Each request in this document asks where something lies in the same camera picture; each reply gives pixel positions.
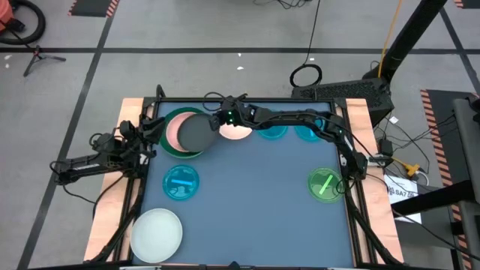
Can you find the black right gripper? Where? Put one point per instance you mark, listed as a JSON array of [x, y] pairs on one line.
[[232, 114]]

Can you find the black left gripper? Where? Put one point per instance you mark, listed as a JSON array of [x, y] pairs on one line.
[[144, 132]]

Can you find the pink plastic plate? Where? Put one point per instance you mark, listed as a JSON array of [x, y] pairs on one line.
[[172, 131]]

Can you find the dark grey plastic plate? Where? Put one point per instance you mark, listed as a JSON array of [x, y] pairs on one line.
[[197, 133]]

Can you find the small white plastic plate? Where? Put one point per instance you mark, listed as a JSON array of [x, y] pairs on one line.
[[234, 133]]

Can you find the large dark green plastic plate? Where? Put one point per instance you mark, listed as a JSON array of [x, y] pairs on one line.
[[176, 154]]

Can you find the clear teal plastic plate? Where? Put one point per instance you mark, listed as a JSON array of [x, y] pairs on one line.
[[307, 135], [272, 133], [181, 191]]

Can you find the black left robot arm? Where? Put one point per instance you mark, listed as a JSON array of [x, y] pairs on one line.
[[86, 165]]

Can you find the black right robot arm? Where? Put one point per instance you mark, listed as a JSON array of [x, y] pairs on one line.
[[300, 117]]

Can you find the light wooden side board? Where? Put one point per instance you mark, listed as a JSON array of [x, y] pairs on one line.
[[360, 108], [125, 112]]

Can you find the large off-white plastic plate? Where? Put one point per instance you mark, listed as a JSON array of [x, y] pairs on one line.
[[155, 235]]

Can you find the clear green plastic plate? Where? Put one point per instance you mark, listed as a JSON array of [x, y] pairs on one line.
[[318, 180]]

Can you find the black hazard-striped floor mat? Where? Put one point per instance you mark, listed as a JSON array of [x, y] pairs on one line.
[[440, 105], [90, 7]]

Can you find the black tripod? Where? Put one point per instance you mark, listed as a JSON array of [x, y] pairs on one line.
[[37, 56]]

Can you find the black power adapter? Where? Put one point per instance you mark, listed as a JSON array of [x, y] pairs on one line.
[[385, 147]]

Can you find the small white tag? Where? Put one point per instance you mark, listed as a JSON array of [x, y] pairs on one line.
[[393, 120]]

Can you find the orange vacuum cleaner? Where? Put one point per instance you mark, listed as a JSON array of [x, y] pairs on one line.
[[4, 15]]

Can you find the white printed paper sheet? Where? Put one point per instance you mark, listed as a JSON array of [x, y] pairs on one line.
[[403, 194]]

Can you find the yellow power plug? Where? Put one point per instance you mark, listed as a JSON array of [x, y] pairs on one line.
[[412, 169]]

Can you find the thick black pole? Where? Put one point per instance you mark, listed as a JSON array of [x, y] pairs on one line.
[[412, 33]]

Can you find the black beam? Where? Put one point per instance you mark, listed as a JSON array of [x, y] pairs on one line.
[[431, 197]]

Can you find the grey metal stand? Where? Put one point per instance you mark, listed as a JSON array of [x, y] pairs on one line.
[[467, 131]]

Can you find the black table frame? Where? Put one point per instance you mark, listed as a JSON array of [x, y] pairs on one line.
[[285, 100]]

